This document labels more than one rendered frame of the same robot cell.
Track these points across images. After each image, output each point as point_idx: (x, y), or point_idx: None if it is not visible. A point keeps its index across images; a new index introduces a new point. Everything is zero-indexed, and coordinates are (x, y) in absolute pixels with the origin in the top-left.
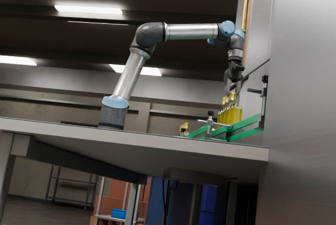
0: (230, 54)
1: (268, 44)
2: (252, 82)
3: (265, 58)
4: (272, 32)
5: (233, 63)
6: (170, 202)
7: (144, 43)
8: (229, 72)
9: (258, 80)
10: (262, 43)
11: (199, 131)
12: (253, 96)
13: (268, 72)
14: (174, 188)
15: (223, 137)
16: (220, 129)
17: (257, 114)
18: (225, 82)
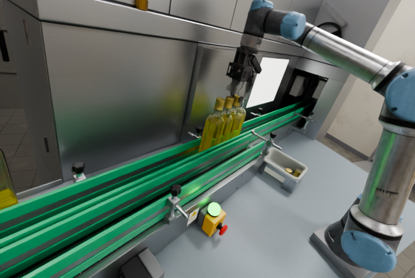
0: (260, 46)
1: (233, 18)
2: (212, 64)
3: (235, 42)
4: (241, 5)
5: (258, 63)
6: None
7: None
8: (253, 73)
9: (225, 67)
10: (222, 2)
11: (242, 157)
12: (212, 84)
13: None
14: None
15: (246, 144)
16: (243, 139)
17: (276, 120)
18: (250, 89)
